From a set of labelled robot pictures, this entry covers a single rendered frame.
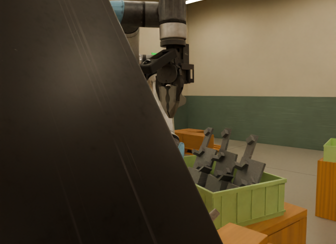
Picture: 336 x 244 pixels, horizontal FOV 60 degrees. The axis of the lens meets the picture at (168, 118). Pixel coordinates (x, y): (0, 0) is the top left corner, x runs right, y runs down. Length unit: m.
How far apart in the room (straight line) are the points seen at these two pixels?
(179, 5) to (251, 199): 0.85
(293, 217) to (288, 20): 6.83
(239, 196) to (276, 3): 7.24
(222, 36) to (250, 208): 7.69
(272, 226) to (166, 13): 0.97
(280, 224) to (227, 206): 0.29
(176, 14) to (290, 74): 7.07
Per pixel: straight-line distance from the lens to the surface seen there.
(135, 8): 0.92
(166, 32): 0.81
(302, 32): 7.85
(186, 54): 0.85
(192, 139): 6.28
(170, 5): 0.82
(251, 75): 8.20
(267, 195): 1.38
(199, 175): 1.58
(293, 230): 1.54
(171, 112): 0.80
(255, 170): 1.39
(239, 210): 1.29
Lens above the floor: 1.35
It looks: 5 degrees down
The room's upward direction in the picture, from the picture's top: straight up
